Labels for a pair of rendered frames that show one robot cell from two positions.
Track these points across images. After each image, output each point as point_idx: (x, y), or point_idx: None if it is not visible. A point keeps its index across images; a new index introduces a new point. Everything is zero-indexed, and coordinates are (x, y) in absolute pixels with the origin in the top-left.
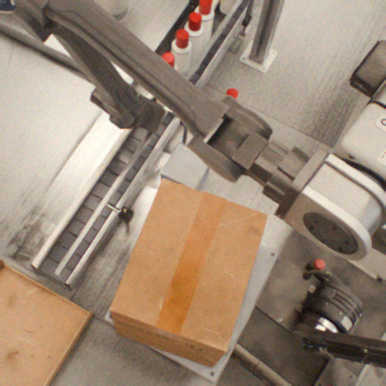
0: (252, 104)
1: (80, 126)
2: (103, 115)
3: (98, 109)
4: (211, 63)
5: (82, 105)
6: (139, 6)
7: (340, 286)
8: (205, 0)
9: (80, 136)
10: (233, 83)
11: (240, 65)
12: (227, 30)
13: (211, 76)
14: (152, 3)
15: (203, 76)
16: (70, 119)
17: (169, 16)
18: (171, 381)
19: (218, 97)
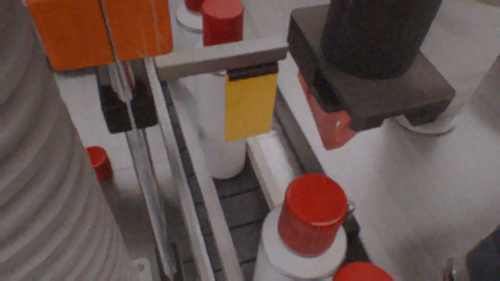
0: None
1: (259, 8)
2: (251, 30)
3: (265, 31)
4: (177, 160)
5: (286, 23)
6: (411, 150)
7: None
8: (226, 6)
9: (246, 1)
10: (119, 201)
11: (134, 249)
12: (217, 254)
13: (171, 180)
14: (407, 176)
15: (167, 129)
16: (277, 7)
17: (348, 177)
18: None
19: (123, 155)
